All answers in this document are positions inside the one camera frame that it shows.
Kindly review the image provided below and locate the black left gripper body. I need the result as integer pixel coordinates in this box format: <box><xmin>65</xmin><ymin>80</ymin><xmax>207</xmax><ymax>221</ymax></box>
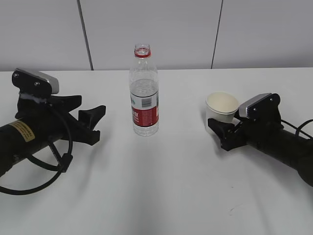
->
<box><xmin>15</xmin><ymin>95</ymin><xmax>100</xmax><ymax>146</ymax></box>

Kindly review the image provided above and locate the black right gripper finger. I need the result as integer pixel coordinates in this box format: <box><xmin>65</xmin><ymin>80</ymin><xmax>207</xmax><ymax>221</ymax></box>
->
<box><xmin>207</xmin><ymin>118</ymin><xmax>235</xmax><ymax>144</ymax></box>

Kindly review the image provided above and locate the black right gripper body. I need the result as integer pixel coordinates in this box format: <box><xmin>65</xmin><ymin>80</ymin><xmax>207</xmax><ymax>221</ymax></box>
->
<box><xmin>221</xmin><ymin>120</ymin><xmax>283</xmax><ymax>151</ymax></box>

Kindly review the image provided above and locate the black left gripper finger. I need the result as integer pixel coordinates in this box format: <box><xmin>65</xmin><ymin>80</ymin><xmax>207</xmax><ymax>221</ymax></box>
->
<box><xmin>78</xmin><ymin>105</ymin><xmax>106</xmax><ymax>131</ymax></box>
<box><xmin>50</xmin><ymin>95</ymin><xmax>82</xmax><ymax>112</ymax></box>

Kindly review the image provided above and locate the white paper cup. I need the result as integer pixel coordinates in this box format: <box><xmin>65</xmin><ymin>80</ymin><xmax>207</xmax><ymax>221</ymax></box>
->
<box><xmin>205</xmin><ymin>92</ymin><xmax>239</xmax><ymax>134</ymax></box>

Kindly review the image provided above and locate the clear water bottle red label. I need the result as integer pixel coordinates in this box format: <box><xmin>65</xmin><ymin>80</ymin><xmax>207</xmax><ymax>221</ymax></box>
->
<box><xmin>129</xmin><ymin>44</ymin><xmax>159</xmax><ymax>137</ymax></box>

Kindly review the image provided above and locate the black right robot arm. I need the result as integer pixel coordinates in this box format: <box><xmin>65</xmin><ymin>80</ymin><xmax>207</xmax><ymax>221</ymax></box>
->
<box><xmin>207</xmin><ymin>118</ymin><xmax>313</xmax><ymax>186</ymax></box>

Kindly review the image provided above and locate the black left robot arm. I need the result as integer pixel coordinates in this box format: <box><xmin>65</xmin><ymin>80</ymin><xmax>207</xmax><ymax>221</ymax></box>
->
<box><xmin>0</xmin><ymin>95</ymin><xmax>106</xmax><ymax>175</ymax></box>

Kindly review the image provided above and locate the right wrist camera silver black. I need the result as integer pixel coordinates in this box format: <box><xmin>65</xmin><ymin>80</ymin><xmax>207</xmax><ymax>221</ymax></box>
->
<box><xmin>235</xmin><ymin>93</ymin><xmax>281</xmax><ymax>123</ymax></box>

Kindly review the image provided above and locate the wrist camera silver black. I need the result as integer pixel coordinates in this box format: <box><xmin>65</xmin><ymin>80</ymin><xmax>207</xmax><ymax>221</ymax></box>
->
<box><xmin>235</xmin><ymin>93</ymin><xmax>281</xmax><ymax>123</ymax></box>
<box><xmin>12</xmin><ymin>68</ymin><xmax>59</xmax><ymax>98</ymax></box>

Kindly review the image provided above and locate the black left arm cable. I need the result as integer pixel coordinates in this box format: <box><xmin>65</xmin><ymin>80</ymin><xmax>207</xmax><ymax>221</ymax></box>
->
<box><xmin>0</xmin><ymin>102</ymin><xmax>73</xmax><ymax>195</ymax></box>

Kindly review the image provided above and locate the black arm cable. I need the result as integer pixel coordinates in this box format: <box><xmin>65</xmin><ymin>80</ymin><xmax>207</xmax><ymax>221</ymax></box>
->
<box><xmin>280</xmin><ymin>119</ymin><xmax>313</xmax><ymax>141</ymax></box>
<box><xmin>0</xmin><ymin>102</ymin><xmax>73</xmax><ymax>195</ymax></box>

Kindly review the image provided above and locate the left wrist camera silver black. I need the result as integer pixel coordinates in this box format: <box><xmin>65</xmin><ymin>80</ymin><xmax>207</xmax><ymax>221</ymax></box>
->
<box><xmin>12</xmin><ymin>68</ymin><xmax>59</xmax><ymax>98</ymax></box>

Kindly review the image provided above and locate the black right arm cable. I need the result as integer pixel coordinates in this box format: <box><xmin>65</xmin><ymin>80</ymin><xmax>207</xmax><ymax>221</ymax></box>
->
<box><xmin>280</xmin><ymin>119</ymin><xmax>313</xmax><ymax>141</ymax></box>

